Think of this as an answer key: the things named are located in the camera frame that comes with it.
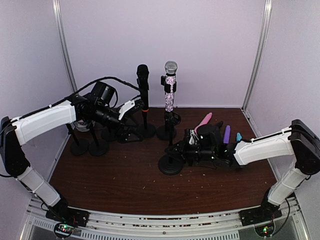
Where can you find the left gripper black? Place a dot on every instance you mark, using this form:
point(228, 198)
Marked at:
point(121, 136)

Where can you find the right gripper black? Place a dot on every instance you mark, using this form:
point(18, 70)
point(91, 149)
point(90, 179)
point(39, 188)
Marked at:
point(190, 163)

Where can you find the black stand of purple mic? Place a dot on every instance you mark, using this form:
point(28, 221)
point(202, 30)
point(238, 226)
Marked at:
point(109, 134)

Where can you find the purple microphone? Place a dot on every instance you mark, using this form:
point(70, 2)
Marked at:
point(227, 133)

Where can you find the pink microphone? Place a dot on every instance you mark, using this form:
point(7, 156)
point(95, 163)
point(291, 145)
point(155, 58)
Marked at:
point(204, 121)

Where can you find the light blue microphone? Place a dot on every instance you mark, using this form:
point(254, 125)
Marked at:
point(238, 137)

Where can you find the black stand of blue mic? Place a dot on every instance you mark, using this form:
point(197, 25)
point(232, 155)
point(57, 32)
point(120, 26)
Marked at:
point(166, 164)

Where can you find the glitter mic silver head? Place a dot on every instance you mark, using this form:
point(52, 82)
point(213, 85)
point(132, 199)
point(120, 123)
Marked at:
point(170, 84)

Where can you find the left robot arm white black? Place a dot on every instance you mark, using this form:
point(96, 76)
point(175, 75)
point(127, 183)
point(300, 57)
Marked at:
point(16, 132)

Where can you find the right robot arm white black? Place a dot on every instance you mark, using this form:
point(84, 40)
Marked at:
point(297, 140)

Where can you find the black stand of glitter mic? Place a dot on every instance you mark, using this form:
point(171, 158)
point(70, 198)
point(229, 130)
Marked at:
point(171, 118)

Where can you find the tape roll at back left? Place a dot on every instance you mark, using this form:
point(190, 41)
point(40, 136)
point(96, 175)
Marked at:
point(82, 125)

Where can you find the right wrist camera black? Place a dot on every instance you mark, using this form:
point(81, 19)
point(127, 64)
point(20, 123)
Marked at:
point(191, 136)

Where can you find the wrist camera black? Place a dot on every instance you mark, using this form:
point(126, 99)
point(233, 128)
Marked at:
point(191, 136)
point(138, 105)

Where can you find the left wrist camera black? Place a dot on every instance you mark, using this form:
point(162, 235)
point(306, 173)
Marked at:
point(138, 105)

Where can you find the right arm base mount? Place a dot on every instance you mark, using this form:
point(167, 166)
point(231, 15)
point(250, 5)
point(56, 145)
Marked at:
point(261, 219)

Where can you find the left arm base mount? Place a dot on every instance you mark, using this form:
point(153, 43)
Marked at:
point(68, 223)

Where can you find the front aluminium rail frame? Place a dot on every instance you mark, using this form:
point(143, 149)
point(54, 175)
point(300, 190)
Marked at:
point(223, 225)

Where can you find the right aluminium corner post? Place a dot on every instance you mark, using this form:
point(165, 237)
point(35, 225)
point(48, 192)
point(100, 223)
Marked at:
point(264, 30)

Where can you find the aluminium corner post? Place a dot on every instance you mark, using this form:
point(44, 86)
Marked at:
point(264, 30)
point(63, 43)

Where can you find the left aluminium corner post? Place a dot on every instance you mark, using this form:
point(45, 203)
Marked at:
point(63, 43)

